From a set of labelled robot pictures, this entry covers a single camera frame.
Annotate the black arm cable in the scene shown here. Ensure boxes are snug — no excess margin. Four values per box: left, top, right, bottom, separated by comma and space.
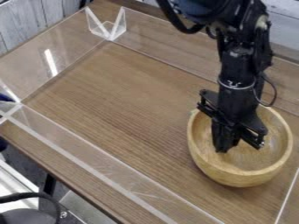
252, 73, 278, 108

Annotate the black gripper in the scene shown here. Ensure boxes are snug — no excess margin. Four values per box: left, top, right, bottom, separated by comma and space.
195, 78, 271, 154

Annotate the brown wooden bowl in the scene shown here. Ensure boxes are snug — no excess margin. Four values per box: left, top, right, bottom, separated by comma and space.
187, 107, 295, 187

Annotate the clear acrylic corner bracket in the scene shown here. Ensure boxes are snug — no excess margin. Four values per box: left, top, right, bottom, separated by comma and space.
84, 7, 127, 41

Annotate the black cable loop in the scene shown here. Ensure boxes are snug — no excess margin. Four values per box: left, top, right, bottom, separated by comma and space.
0, 192, 63, 224

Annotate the blue object at left edge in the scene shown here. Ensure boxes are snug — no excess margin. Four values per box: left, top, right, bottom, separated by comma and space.
0, 93, 15, 102

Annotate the black table leg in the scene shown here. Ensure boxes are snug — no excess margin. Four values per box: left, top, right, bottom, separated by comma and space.
43, 174, 57, 196

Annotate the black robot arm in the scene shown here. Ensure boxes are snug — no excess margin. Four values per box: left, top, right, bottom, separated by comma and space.
156, 0, 274, 153

